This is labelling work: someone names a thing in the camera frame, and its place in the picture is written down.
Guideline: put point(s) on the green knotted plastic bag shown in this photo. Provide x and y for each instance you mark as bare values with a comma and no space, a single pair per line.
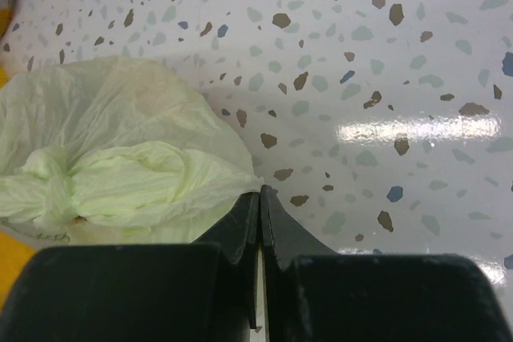
115,150

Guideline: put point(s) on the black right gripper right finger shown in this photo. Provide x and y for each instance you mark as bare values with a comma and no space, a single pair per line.
313,293

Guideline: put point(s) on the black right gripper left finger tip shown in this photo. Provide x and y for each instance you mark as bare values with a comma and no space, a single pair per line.
199,291

